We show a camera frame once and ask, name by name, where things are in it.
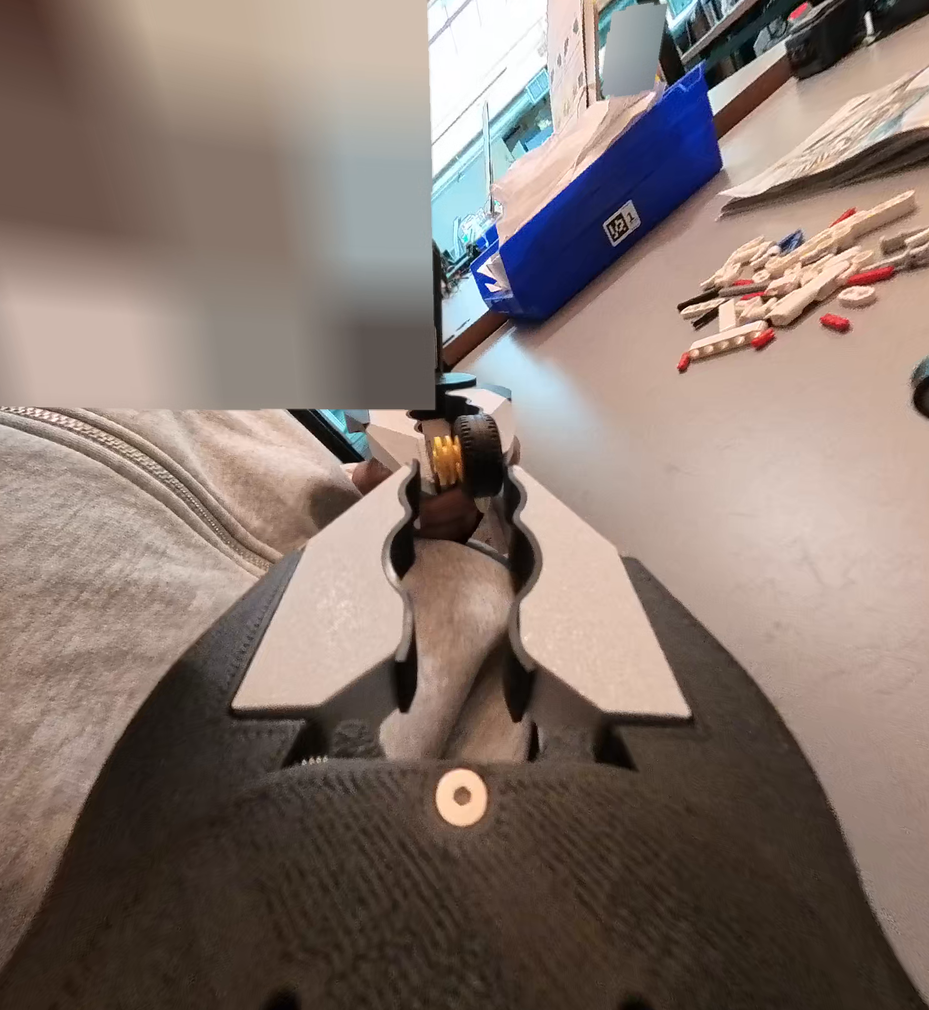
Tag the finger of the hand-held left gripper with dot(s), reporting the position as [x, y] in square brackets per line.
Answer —
[509, 422]
[392, 443]

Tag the black framed marker sign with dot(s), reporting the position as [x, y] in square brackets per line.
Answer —
[330, 434]

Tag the paper blue bin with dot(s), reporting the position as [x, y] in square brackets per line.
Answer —
[591, 237]

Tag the yellow lego wheel hub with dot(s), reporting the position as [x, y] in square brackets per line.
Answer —
[447, 465]

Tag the black battery charger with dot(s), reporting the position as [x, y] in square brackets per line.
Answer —
[823, 39]

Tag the tan framed display screen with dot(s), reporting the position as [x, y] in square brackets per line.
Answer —
[571, 55]

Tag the scattered small lego pieces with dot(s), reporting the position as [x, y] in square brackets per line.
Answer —
[796, 292]

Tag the black lego tyre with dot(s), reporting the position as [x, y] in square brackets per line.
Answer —
[480, 454]

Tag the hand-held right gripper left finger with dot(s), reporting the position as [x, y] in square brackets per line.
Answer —
[322, 631]

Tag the lego instruction booklet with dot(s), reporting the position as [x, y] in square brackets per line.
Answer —
[867, 134]

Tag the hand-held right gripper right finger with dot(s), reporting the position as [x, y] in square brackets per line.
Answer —
[599, 631]

